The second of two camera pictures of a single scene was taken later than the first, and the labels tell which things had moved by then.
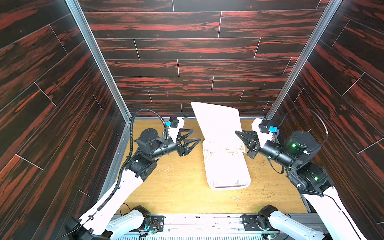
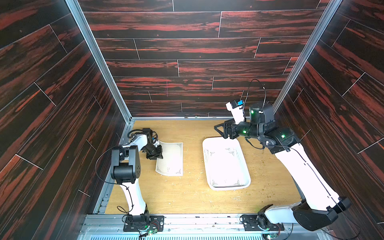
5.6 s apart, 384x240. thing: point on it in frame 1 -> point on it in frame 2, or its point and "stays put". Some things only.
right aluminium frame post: (314, 41) stays put
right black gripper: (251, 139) -> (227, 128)
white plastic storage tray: (227, 169) stays put
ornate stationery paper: (223, 148) -> (171, 165)
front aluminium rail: (201, 226) stays put
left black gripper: (181, 149) -> (157, 155)
